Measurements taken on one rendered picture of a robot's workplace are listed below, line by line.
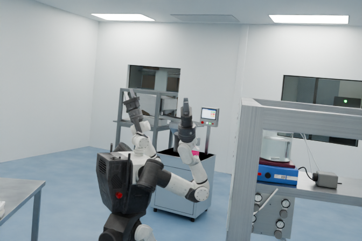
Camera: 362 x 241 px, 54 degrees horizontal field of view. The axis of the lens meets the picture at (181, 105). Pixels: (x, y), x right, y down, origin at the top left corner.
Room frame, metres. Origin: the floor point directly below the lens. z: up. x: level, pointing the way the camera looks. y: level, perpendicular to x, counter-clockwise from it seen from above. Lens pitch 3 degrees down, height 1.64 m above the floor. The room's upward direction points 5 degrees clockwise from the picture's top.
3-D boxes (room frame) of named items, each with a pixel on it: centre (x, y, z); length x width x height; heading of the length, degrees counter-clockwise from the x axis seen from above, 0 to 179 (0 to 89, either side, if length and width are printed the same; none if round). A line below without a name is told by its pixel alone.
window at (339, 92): (6.26, -2.46, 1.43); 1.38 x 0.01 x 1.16; 66
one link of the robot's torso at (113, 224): (1.90, 0.26, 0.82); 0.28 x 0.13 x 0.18; 156
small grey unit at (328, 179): (1.62, -0.70, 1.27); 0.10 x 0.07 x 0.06; 81
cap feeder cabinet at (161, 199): (4.50, -0.13, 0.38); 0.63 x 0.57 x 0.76; 66
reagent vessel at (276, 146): (1.68, -0.47, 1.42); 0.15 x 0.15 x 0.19
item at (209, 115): (4.54, -0.38, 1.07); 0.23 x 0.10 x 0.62; 66
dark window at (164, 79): (7.63, 0.62, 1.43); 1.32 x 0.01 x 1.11; 66
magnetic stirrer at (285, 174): (1.67, -0.47, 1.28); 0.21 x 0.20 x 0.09; 171
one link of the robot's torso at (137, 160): (1.94, 0.26, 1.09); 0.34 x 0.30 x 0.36; 31
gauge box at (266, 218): (1.59, -0.44, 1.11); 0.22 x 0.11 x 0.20; 81
